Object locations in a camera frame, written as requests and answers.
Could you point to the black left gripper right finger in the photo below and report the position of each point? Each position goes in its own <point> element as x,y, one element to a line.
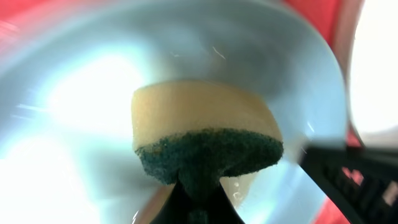
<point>355,179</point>

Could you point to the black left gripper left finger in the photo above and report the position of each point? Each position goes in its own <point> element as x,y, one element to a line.
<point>192,208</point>

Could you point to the green yellow sponge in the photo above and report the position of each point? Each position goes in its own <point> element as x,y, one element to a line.
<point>195,133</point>

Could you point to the white plate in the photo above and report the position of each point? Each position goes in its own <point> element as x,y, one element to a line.
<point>373,74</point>

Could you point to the light blue plate front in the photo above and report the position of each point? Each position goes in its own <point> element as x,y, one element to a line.
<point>213,41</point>

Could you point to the red plastic tray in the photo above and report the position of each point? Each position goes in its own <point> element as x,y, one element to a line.
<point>311,18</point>

